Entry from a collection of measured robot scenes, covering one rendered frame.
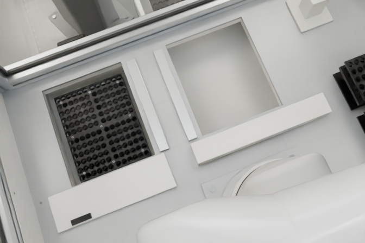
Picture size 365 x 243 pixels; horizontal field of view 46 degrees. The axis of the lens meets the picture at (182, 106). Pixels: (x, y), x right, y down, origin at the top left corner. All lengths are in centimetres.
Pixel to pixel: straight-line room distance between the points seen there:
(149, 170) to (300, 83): 40
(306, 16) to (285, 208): 73
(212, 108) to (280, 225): 74
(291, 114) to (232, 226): 60
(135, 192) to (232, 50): 47
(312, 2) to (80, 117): 61
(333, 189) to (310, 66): 66
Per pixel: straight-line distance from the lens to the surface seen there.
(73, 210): 100
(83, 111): 109
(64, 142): 115
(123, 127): 106
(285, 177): 63
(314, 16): 112
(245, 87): 115
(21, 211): 96
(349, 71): 100
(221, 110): 113
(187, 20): 106
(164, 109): 101
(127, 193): 97
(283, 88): 104
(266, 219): 41
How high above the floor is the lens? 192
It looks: 75 degrees down
